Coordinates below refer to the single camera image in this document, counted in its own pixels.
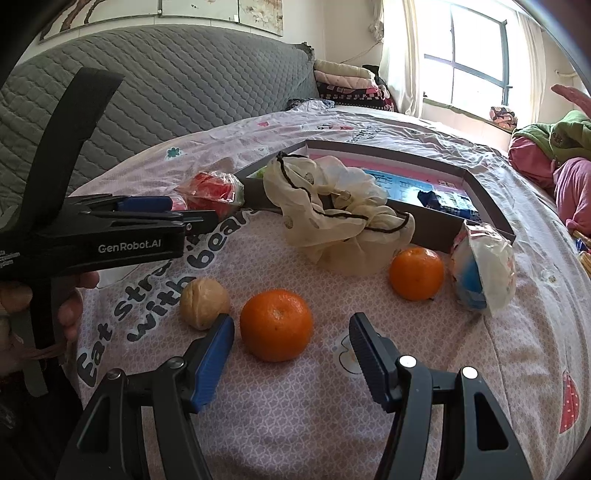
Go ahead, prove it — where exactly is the grey quilted headboard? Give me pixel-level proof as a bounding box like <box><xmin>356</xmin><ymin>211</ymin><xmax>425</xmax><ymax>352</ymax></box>
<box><xmin>0</xmin><ymin>23</ymin><xmax>319</xmax><ymax>232</ymax></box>

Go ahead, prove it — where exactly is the blue snack packet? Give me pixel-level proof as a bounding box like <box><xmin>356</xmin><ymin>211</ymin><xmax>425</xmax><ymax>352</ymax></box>
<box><xmin>417</xmin><ymin>189</ymin><xmax>481</xmax><ymax>221</ymax></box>

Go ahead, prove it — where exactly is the pink patterned folded cloth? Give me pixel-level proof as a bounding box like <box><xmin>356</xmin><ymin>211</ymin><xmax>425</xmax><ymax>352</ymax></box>
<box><xmin>489</xmin><ymin>106</ymin><xmax>518</xmax><ymax>131</ymax></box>

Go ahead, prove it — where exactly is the red egg toy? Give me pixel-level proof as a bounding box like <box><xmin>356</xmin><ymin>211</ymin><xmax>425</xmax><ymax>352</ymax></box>
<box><xmin>174</xmin><ymin>171</ymin><xmax>245</xmax><ymax>221</ymax></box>

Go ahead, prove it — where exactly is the cream black-trimmed scrunchie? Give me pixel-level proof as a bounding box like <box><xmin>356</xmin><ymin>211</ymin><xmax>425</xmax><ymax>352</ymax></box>
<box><xmin>263</xmin><ymin>152</ymin><xmax>416</xmax><ymax>276</ymax></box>

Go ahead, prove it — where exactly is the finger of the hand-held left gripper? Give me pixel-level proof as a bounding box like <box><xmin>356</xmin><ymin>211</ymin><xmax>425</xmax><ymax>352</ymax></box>
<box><xmin>78</xmin><ymin>210</ymin><xmax>219</xmax><ymax>234</ymax></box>
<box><xmin>69</xmin><ymin>195</ymin><xmax>186</xmax><ymax>214</ymax></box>

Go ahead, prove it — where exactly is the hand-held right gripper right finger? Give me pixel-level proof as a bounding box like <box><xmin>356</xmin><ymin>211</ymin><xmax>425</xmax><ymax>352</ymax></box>
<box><xmin>348</xmin><ymin>312</ymin><xmax>536</xmax><ymax>480</ymax></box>

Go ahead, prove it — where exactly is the walnut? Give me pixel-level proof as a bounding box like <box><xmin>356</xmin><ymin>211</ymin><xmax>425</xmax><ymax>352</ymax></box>
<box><xmin>179</xmin><ymin>278</ymin><xmax>232</xmax><ymax>330</ymax></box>

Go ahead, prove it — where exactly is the white egg toy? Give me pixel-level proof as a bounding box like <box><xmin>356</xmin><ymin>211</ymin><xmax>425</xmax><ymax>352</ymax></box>
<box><xmin>450</xmin><ymin>222</ymin><xmax>517</xmax><ymax>317</ymax></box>

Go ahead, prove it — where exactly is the person's left hand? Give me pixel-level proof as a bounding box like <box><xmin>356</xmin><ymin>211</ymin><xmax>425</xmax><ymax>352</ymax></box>
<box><xmin>0</xmin><ymin>270</ymin><xmax>100</xmax><ymax>384</ymax></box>

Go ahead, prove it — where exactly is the white curtain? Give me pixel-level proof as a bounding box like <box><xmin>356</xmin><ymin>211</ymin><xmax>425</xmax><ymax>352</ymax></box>
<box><xmin>381</xmin><ymin>0</ymin><xmax>428</xmax><ymax>116</ymax></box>
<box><xmin>512</xmin><ymin>14</ymin><xmax>555</xmax><ymax>125</ymax></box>

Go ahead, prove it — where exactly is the dark checkered folded blanket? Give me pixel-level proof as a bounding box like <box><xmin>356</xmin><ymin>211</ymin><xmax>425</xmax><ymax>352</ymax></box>
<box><xmin>318</xmin><ymin>85</ymin><xmax>394</xmax><ymax>112</ymax></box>

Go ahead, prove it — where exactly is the orange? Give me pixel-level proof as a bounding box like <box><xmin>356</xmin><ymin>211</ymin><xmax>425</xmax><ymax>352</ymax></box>
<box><xmin>239</xmin><ymin>289</ymin><xmax>315</xmax><ymax>363</ymax></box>
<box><xmin>389</xmin><ymin>247</ymin><xmax>445</xmax><ymax>302</ymax></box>

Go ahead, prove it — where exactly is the large pink quilted cushion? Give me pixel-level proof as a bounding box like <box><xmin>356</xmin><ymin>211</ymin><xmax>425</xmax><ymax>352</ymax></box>
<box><xmin>551</xmin><ymin>83</ymin><xmax>591</xmax><ymax>110</ymax></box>

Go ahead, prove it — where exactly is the dark patterned cloth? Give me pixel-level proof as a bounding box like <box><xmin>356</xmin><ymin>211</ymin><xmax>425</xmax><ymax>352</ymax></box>
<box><xmin>286</xmin><ymin>98</ymin><xmax>333</xmax><ymax>112</ymax></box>

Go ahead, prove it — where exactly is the shallow grey cardboard box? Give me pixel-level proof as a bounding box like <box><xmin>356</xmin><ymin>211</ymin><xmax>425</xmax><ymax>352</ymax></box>
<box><xmin>233</xmin><ymin>138</ymin><xmax>517</xmax><ymax>254</ymax></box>

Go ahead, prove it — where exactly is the dark framed window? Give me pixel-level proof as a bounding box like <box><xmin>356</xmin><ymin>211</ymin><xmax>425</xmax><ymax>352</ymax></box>
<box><xmin>422</xmin><ymin>0</ymin><xmax>513</xmax><ymax>112</ymax></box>

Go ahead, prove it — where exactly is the cream folded blanket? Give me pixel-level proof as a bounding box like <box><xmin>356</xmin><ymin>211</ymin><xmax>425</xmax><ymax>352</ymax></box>
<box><xmin>315</xmin><ymin>60</ymin><xmax>377</xmax><ymax>80</ymax></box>

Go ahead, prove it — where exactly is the green garment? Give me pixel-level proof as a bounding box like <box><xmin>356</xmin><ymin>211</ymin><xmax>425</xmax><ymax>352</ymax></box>
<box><xmin>512</xmin><ymin>110</ymin><xmax>591</xmax><ymax>162</ymax></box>

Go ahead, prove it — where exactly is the strawberry printed bed sheet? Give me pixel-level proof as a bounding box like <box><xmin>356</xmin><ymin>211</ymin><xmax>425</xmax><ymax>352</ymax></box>
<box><xmin>69</xmin><ymin>104</ymin><xmax>591</xmax><ymax>480</ymax></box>

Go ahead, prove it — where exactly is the pink folded blanket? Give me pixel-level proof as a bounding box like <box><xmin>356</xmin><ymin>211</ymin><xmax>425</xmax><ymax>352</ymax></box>
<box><xmin>315</xmin><ymin>74</ymin><xmax>382</xmax><ymax>90</ymax></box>

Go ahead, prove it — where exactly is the yellow biscuit packet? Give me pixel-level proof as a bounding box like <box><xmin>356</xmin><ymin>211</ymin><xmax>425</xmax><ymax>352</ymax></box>
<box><xmin>574</xmin><ymin>247</ymin><xmax>591</xmax><ymax>281</ymax></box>

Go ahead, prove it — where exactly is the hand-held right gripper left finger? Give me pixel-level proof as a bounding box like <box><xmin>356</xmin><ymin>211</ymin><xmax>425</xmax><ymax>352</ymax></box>
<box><xmin>55</xmin><ymin>313</ymin><xmax>235</xmax><ymax>480</ymax></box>

